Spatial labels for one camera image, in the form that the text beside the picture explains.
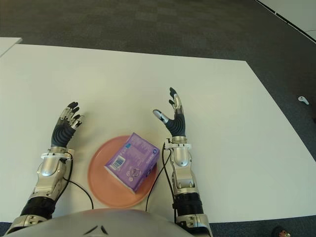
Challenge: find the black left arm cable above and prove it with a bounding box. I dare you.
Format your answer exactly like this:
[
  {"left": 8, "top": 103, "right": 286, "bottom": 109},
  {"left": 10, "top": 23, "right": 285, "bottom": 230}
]
[{"left": 61, "top": 152, "right": 94, "bottom": 210}]

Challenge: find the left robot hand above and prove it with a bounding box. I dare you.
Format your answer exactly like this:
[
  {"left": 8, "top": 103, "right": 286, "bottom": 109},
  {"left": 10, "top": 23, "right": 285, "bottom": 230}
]
[{"left": 50, "top": 101, "right": 84, "bottom": 148}]

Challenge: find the white neighbouring table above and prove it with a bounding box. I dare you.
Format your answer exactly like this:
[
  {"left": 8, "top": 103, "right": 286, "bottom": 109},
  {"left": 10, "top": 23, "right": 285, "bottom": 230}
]
[{"left": 0, "top": 37, "right": 22, "bottom": 57}]

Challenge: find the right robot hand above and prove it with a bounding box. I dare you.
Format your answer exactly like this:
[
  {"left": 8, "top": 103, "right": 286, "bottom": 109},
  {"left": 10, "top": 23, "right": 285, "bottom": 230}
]
[{"left": 153, "top": 86, "right": 186, "bottom": 138}]

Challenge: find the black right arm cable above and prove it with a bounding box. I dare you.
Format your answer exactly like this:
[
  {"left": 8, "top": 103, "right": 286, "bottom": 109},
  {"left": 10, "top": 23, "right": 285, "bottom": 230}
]
[{"left": 145, "top": 143, "right": 178, "bottom": 224}]

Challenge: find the grey robot torso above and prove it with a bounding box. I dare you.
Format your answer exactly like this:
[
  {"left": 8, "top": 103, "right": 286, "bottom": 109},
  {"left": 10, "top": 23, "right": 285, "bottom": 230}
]
[{"left": 0, "top": 208, "right": 196, "bottom": 237}]

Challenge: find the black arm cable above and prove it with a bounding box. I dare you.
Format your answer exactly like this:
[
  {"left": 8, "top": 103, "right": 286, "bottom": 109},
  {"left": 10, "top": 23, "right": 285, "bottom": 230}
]
[
  {"left": 61, "top": 152, "right": 94, "bottom": 210},
  {"left": 145, "top": 143, "right": 178, "bottom": 224}
]

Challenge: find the purple tissue paper pack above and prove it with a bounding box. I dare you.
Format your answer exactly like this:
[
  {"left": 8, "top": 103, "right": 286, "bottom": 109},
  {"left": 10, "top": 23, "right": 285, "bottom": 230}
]
[{"left": 103, "top": 132, "right": 160, "bottom": 195}]

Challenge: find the pink round plate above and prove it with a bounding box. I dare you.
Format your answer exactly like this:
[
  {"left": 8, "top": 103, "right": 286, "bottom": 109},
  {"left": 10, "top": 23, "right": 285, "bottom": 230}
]
[{"left": 87, "top": 135, "right": 159, "bottom": 208}]

